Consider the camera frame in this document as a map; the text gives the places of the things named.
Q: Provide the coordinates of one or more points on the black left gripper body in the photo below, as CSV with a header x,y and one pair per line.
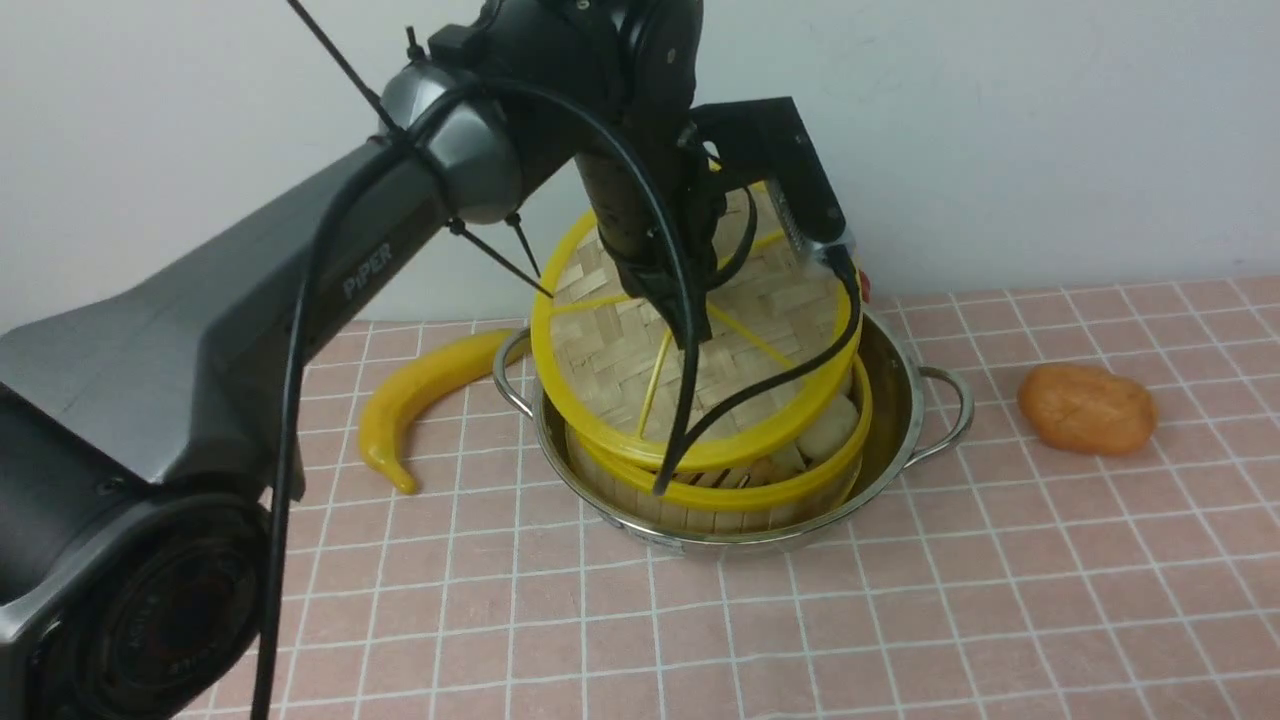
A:
x,y
629,229

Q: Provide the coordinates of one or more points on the yellow bamboo steamer lid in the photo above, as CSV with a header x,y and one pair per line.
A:
x,y
611,366

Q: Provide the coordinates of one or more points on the yellow bamboo steamer basket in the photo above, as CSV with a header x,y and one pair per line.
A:
x,y
773,492

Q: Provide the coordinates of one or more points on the stainless steel pot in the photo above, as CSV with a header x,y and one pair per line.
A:
x,y
897,392

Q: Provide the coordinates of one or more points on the yellow plastic banana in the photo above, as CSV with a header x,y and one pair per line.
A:
x,y
408,393

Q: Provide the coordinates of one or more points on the white round bun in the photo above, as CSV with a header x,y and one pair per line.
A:
x,y
830,431

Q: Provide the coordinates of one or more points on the orange bread roll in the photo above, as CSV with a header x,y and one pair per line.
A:
x,y
1086,409

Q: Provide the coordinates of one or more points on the pink checkered tablecloth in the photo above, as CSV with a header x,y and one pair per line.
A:
x,y
1004,579

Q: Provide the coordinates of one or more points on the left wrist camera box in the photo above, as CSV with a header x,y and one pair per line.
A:
x,y
765,141

